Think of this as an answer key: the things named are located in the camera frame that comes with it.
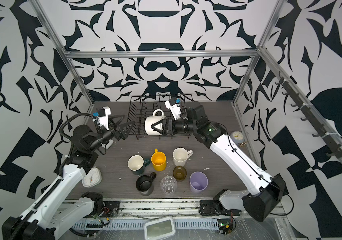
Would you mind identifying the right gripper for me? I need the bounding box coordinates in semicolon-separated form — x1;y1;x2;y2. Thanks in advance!
154;115;201;136

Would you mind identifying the white mug red inside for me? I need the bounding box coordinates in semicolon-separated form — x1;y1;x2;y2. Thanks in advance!
145;109;165;136

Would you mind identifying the black wire dish rack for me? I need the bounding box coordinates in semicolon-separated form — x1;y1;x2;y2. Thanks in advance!
127;93;196;140

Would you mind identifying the dark green mug white inside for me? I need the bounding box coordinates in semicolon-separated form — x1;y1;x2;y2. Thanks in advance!
128;155;151;176

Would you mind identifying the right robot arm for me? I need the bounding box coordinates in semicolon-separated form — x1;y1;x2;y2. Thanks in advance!
145;100;287;222

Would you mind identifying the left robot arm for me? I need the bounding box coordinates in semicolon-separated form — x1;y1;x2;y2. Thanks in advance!
2;113;135;240

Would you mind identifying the white rectangular device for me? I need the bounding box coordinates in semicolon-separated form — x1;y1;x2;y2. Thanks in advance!
104;140;114;150

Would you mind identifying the cream white mug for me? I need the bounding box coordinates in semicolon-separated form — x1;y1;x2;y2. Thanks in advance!
173;148;194;167

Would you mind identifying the yellow mug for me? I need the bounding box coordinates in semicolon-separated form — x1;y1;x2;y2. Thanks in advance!
151;149;167;172

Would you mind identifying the olive glass cup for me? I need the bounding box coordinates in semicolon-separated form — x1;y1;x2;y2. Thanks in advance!
173;166;187;182

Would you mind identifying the square white clock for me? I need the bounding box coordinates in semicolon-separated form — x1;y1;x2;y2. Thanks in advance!
82;167;102;188

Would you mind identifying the clear glass cup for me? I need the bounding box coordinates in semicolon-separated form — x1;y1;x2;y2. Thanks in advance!
161;176;177;195

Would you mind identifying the black mug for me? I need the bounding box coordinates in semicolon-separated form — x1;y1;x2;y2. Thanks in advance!
136;172;157;196

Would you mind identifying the lilac plastic cup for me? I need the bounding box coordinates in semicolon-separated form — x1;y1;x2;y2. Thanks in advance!
189;172;209;194

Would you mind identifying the round grey alarm clock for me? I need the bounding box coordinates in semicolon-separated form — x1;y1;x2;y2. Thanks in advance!
230;131;246;146

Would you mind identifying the small circuit board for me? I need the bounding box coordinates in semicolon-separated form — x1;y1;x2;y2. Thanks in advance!
218;219;237;235

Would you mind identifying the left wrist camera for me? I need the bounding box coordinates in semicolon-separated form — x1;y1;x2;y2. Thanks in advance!
92;107;111;130

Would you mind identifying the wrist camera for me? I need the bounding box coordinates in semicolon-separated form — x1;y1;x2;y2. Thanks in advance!
165;97;182;121
92;107;111;130

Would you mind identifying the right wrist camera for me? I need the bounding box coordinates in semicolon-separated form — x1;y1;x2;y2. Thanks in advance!
165;97;182;121

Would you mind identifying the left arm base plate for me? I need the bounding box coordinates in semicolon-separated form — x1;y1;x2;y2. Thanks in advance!
97;201;120;218

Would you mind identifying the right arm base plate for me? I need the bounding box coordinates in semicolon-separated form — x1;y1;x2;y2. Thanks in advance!
199;200;241;217

